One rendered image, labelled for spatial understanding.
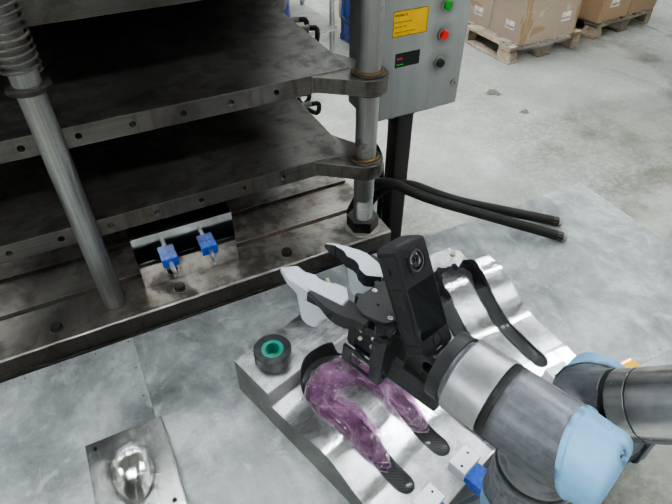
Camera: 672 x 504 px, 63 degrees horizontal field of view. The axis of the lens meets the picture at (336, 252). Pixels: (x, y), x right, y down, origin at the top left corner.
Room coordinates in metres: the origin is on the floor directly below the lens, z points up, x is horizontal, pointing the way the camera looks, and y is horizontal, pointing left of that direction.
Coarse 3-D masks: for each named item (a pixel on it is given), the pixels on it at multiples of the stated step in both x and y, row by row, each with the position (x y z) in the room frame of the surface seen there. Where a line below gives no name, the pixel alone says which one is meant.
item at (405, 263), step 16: (400, 240) 0.38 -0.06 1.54; (416, 240) 0.38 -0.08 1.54; (384, 256) 0.37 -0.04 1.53; (400, 256) 0.36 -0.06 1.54; (416, 256) 0.37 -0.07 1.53; (384, 272) 0.36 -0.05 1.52; (400, 272) 0.35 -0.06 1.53; (416, 272) 0.36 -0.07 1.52; (432, 272) 0.37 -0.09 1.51; (400, 288) 0.35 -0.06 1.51; (416, 288) 0.35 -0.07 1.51; (432, 288) 0.36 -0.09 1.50; (400, 304) 0.34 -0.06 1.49; (416, 304) 0.34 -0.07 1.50; (432, 304) 0.35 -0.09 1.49; (400, 320) 0.34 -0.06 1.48; (416, 320) 0.33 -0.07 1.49; (432, 320) 0.34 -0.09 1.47; (416, 336) 0.32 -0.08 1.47; (432, 336) 0.33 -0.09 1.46; (448, 336) 0.34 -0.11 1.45; (416, 352) 0.32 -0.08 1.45; (432, 352) 0.32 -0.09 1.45
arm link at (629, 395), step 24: (576, 360) 0.38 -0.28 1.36; (600, 360) 0.37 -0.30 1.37; (576, 384) 0.34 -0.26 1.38; (600, 384) 0.32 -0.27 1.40; (624, 384) 0.31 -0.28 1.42; (648, 384) 0.30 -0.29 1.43; (600, 408) 0.30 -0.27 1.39; (624, 408) 0.29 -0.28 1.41; (648, 408) 0.28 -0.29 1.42; (648, 432) 0.26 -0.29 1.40
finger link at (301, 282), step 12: (288, 276) 0.41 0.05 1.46; (300, 276) 0.41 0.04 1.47; (312, 276) 0.41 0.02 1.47; (300, 288) 0.39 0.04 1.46; (312, 288) 0.39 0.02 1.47; (324, 288) 0.39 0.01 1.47; (336, 288) 0.39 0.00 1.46; (300, 300) 0.40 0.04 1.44; (336, 300) 0.37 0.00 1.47; (300, 312) 0.40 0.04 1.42; (312, 312) 0.39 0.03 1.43; (312, 324) 0.39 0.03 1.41
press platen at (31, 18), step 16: (32, 0) 1.07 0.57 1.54; (48, 0) 1.08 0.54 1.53; (64, 0) 1.09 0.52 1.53; (80, 0) 1.11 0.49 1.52; (96, 0) 1.12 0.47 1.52; (112, 0) 1.13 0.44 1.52; (128, 0) 1.15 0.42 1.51; (144, 0) 1.16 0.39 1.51; (160, 0) 1.17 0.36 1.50; (176, 0) 1.19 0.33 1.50; (192, 0) 1.20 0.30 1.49; (32, 16) 1.06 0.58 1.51; (48, 16) 1.08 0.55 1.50; (64, 16) 1.09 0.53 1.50; (80, 16) 1.10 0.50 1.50
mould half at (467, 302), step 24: (432, 264) 1.06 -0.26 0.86; (480, 264) 0.99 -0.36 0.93; (456, 288) 0.91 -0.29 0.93; (504, 288) 0.92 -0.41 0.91; (480, 312) 0.86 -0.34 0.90; (504, 312) 0.87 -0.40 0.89; (528, 312) 0.87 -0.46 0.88; (480, 336) 0.80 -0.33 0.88; (504, 336) 0.80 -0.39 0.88; (528, 336) 0.80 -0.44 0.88; (552, 336) 0.80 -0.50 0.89; (528, 360) 0.73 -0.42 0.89; (552, 360) 0.73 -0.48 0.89
